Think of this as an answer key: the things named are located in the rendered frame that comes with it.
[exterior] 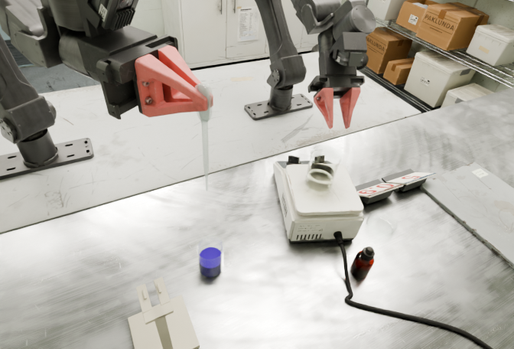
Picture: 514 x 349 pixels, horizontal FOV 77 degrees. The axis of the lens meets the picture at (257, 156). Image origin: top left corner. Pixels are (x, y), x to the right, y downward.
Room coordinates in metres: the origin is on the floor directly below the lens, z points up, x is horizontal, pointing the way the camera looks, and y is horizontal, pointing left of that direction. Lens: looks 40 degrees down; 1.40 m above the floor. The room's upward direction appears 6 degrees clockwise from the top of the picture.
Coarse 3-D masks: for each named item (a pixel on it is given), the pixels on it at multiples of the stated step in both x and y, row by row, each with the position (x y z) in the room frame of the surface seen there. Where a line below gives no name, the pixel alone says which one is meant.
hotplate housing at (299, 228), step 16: (288, 192) 0.41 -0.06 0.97; (288, 208) 0.38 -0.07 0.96; (288, 224) 0.37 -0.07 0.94; (304, 224) 0.35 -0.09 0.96; (320, 224) 0.36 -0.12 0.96; (336, 224) 0.36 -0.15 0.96; (352, 224) 0.37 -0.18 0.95; (288, 240) 0.36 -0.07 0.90; (304, 240) 0.36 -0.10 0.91; (320, 240) 0.36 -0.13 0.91
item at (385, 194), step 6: (378, 180) 0.54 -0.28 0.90; (360, 186) 0.52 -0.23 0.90; (366, 186) 0.52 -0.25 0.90; (372, 186) 0.52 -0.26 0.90; (384, 192) 0.47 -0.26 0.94; (390, 192) 0.49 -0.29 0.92; (360, 198) 0.48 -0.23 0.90; (366, 198) 0.47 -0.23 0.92; (372, 198) 0.47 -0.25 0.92; (378, 198) 0.48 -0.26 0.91
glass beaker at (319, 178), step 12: (324, 144) 0.45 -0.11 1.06; (312, 156) 0.42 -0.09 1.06; (324, 156) 0.45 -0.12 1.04; (336, 156) 0.44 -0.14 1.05; (312, 168) 0.41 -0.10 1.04; (324, 168) 0.40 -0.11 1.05; (336, 168) 0.41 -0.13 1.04; (312, 180) 0.41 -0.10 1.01; (324, 180) 0.40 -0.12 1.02; (324, 192) 0.40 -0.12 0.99
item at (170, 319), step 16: (144, 288) 0.18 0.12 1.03; (160, 288) 0.18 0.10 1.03; (144, 304) 0.16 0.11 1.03; (160, 304) 0.22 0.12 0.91; (176, 304) 0.22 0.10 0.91; (128, 320) 0.19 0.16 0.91; (144, 320) 0.19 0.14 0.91; (160, 320) 0.15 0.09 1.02; (176, 320) 0.20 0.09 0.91; (144, 336) 0.17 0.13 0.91; (160, 336) 0.15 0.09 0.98; (176, 336) 0.18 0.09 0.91; (192, 336) 0.18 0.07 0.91
